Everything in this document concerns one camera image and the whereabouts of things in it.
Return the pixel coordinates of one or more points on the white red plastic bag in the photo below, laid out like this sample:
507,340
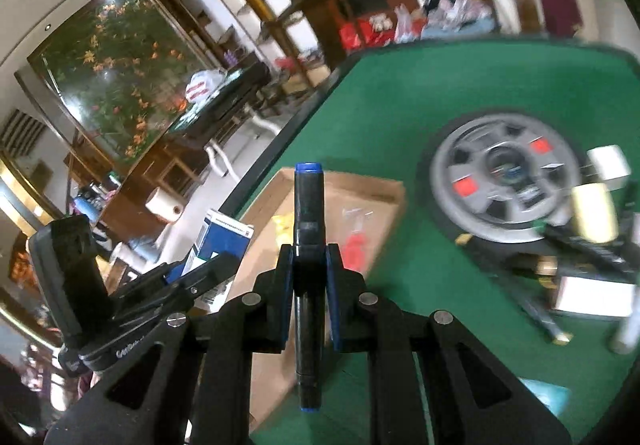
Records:
204,85

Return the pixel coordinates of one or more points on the cardboard box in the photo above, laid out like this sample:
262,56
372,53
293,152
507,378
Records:
375,197

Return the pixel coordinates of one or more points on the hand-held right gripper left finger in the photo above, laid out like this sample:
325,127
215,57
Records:
285,297

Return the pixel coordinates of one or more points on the black marker blue caps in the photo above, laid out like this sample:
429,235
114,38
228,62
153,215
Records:
308,205

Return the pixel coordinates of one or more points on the yellow packet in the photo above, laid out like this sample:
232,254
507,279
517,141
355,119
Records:
282,227

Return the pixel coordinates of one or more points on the white flat box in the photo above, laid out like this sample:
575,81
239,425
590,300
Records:
592,297

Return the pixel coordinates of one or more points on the black table white legs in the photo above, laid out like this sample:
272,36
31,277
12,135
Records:
220,100

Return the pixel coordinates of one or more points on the grey round table dial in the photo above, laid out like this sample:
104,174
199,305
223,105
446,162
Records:
500,175

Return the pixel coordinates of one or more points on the framed flower painting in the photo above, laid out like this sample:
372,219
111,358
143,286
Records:
120,70

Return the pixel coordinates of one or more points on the small white box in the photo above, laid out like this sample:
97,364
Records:
607,165

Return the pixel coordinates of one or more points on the pile of clothes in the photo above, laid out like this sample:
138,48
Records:
457,10

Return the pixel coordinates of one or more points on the white paper roll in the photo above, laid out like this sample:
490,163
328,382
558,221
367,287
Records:
164,205

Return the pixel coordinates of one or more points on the white and blue box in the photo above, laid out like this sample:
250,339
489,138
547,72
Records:
222,235

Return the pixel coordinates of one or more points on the wall air vent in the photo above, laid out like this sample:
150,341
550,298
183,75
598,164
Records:
22,132

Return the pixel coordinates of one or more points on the teal bear tissue pack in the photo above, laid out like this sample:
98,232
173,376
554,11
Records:
546,400

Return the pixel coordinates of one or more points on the silver cylinder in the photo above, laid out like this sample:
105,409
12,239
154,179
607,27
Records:
624,335

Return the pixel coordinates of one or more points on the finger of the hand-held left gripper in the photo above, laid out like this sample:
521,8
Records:
200,282
145,282

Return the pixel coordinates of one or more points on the black marker yellow cap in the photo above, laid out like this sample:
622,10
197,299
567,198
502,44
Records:
542,315

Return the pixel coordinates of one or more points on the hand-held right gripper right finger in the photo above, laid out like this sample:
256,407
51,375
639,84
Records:
334,297

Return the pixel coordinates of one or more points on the red item in clear packet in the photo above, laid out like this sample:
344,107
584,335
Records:
357,245

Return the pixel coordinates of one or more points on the dark wooden chair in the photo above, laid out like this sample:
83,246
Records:
320,25

